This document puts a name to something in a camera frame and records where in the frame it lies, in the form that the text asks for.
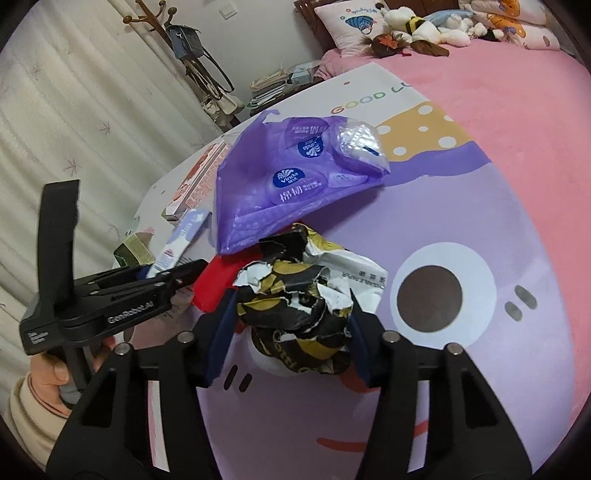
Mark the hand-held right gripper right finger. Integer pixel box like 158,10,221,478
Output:
346,299,541,480

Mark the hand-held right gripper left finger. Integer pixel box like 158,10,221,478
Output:
44,286,243,480

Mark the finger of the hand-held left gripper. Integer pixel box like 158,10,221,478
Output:
74,265,153,291
98,258,210,297

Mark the red packet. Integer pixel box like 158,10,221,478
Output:
190,255,245,333

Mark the black gold paper bag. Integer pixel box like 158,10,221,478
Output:
233,223,389,377

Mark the person's left forearm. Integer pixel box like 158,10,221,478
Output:
0,376,75,472

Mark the person's left hand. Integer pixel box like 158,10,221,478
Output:
30,337,116,400

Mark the green printed carton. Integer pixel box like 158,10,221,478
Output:
114,232,153,268

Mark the white purple tube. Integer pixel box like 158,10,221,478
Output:
147,209,212,279

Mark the pink patterned box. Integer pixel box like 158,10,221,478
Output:
161,140,232,220

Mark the cartoon printed tablecloth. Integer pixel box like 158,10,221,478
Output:
108,62,587,480

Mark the purple tissue bag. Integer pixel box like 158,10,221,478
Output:
215,113,391,256

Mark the cream floral curtain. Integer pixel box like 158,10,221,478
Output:
0,0,222,370

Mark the cream handbag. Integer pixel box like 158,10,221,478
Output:
203,90,245,127

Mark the stack of books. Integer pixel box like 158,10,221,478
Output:
249,67,291,107

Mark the blue white box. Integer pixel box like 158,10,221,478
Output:
286,65,319,86

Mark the grey blue handbag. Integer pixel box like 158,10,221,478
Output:
165,24,234,93

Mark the wooden coat rack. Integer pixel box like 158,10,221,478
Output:
122,0,241,130

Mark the brown wooden headboard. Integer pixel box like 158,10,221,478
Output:
293,0,338,51

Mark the white printed pillow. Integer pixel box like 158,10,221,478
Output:
314,0,391,58

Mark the white bee plush toy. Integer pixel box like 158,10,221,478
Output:
383,6,451,47

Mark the blue pillow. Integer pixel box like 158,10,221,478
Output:
422,9,476,26

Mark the folded cartoon quilt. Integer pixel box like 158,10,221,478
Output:
459,0,561,51

